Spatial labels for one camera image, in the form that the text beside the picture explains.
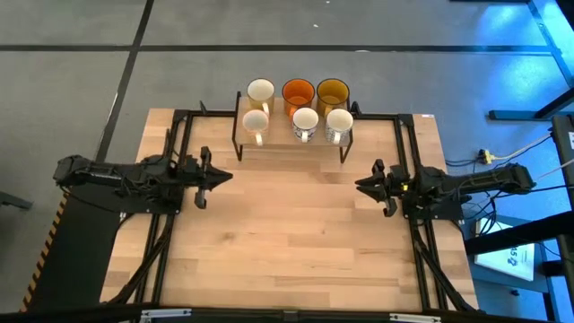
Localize amber mug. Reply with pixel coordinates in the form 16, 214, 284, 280
316, 77, 351, 118

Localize white printed sign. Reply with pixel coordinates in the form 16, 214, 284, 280
474, 218, 537, 283

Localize white mug grey pattern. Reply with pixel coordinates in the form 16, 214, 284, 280
325, 108, 355, 145

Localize black mat hazard stripe edge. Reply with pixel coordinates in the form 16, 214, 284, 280
19, 191, 123, 314

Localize white mug blue pattern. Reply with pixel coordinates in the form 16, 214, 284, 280
291, 107, 320, 144

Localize black table leg frame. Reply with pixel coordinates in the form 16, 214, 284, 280
487, 0, 574, 122

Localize yellow mug white handle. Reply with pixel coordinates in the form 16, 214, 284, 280
246, 77, 276, 117

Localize black metal beam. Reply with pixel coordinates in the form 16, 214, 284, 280
464, 222, 574, 257

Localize black aluminium rig frame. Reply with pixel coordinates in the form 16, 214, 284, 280
115, 100, 479, 315

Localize peach mug white handle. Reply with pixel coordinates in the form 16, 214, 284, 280
241, 109, 271, 147

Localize black rail silver brackets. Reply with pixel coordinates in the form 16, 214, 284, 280
0, 303, 574, 323

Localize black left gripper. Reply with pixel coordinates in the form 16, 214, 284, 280
178, 146, 234, 210

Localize white cable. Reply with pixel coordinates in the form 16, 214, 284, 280
491, 133, 555, 162

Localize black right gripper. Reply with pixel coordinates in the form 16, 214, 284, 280
354, 158, 407, 218

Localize wooden shelf black metal legs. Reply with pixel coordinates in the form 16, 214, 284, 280
230, 91, 355, 165

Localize orange mug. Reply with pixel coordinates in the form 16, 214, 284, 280
281, 78, 317, 120

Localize black desk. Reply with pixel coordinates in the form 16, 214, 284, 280
551, 114, 574, 307

